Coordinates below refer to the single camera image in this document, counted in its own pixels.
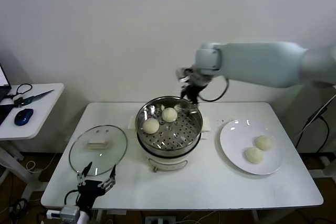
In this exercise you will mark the white round plate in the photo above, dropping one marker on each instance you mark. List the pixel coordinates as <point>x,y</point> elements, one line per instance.
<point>275,155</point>

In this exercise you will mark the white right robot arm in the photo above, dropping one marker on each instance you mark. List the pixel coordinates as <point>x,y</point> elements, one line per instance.
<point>262,64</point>

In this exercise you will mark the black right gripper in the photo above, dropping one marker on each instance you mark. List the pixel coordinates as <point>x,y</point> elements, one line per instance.
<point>195,86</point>

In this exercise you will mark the white power strip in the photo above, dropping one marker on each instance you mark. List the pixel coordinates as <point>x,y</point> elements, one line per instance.
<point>160,220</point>

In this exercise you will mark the small white side table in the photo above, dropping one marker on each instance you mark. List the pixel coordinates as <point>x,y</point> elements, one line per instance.
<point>39,119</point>

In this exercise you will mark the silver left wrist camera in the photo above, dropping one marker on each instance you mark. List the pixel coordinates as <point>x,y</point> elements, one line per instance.
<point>70,213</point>

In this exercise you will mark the large white table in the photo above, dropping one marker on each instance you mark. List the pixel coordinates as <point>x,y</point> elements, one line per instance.
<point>197,187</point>

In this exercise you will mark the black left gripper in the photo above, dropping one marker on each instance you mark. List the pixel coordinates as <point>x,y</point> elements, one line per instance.
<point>88,190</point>

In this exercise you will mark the cream electric cooker base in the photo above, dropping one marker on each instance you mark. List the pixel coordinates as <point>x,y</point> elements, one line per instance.
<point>168,162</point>

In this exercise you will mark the black laptop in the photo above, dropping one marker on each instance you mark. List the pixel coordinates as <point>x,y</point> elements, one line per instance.
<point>4,111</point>

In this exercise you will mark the blue computer mouse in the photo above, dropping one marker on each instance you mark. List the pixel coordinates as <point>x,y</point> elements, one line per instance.
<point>23,117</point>

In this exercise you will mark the perforated steel steamer basket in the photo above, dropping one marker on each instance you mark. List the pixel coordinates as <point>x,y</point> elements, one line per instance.
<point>149,107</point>

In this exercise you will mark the white steamed baozi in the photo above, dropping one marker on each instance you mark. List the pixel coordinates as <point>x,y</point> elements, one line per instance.
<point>263,142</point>
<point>169,114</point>
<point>253,155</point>
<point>150,125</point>

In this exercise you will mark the round glass pot lid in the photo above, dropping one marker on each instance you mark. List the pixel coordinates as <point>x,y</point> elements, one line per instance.
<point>115,140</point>

